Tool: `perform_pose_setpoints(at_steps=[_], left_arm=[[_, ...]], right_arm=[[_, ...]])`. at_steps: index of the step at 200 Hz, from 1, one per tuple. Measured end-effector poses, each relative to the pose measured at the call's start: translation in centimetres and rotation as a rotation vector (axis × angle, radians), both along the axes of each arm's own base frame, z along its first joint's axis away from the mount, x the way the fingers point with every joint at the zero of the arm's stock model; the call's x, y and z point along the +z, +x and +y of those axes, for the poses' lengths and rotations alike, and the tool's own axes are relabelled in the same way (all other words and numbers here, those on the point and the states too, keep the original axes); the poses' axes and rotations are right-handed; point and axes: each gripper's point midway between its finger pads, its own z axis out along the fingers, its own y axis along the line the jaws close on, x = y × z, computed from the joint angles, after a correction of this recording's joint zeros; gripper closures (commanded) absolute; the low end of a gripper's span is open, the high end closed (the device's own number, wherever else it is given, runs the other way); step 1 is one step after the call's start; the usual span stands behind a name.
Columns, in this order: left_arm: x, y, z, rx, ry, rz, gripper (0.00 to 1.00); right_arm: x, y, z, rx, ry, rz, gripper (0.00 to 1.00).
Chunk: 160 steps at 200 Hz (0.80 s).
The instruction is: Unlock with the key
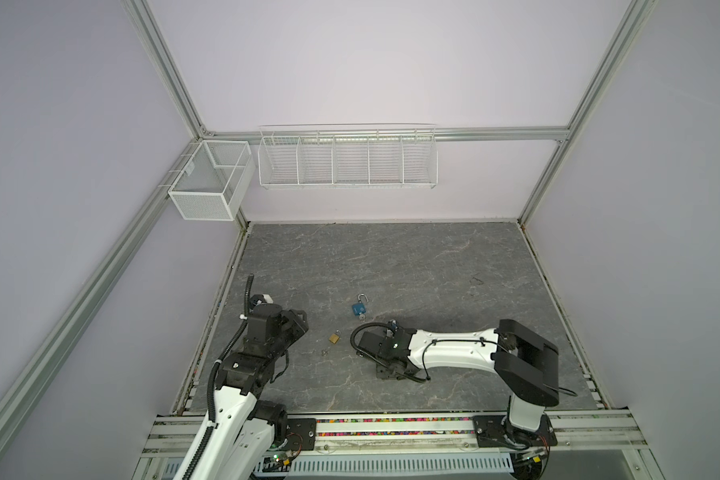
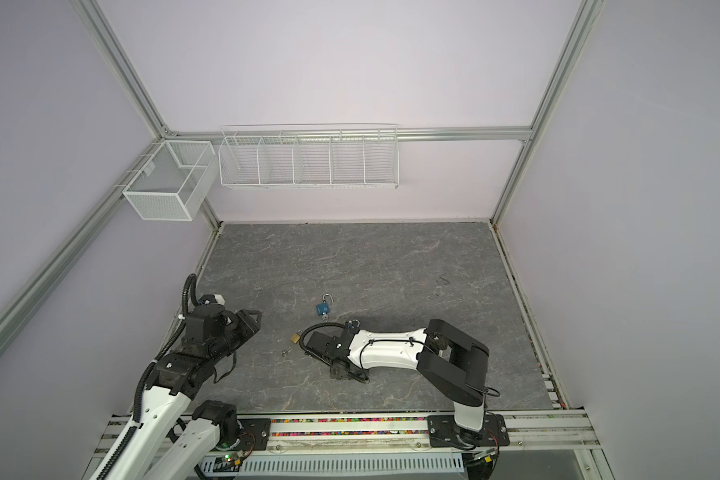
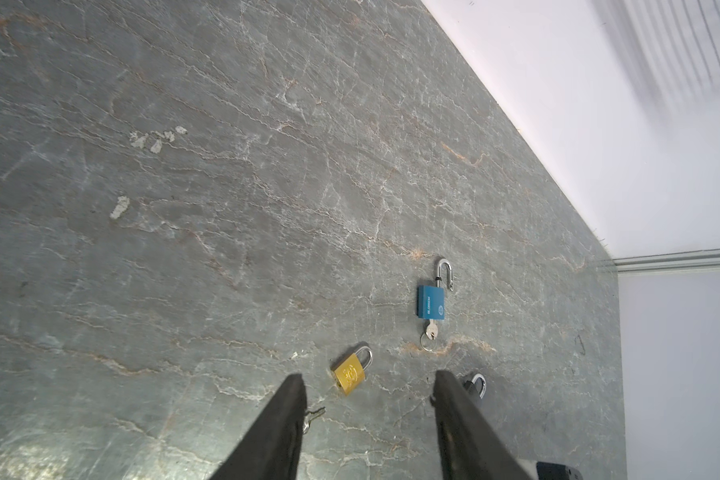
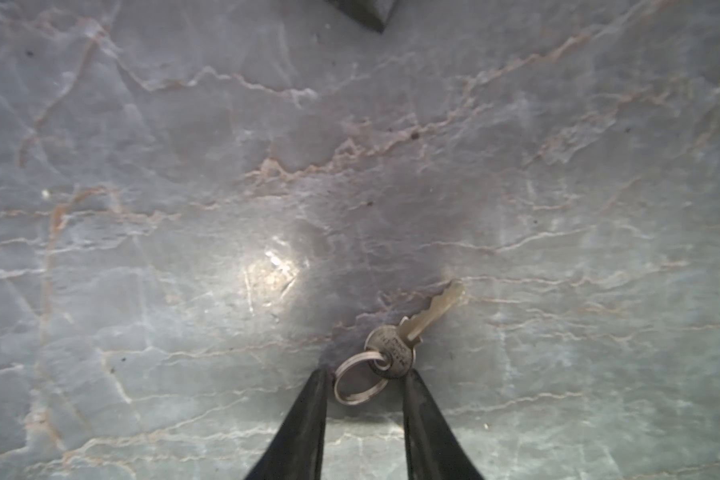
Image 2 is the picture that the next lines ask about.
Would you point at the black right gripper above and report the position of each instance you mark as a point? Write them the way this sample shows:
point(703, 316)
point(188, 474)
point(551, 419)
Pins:
point(333, 372)

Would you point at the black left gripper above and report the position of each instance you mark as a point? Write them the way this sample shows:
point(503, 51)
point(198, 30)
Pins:
point(247, 325)

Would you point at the blue padlock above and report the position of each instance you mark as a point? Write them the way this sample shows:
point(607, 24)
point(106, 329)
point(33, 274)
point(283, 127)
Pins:
point(323, 309)

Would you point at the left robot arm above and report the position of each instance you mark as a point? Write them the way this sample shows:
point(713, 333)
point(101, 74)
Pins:
point(174, 372)

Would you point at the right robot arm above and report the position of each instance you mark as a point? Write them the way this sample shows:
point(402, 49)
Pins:
point(448, 358)

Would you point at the white mesh box basket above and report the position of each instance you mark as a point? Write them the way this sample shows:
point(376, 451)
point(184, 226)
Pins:
point(174, 181)

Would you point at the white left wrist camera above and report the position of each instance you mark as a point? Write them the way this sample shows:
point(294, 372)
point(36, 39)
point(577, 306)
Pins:
point(212, 299)

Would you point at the white wire shelf basket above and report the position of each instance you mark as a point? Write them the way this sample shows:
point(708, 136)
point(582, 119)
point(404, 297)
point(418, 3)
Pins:
point(339, 155)

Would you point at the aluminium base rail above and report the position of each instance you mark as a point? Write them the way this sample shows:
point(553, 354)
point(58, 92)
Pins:
point(311, 445)

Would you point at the aluminium enclosure frame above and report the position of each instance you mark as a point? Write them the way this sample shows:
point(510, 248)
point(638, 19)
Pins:
point(89, 290)

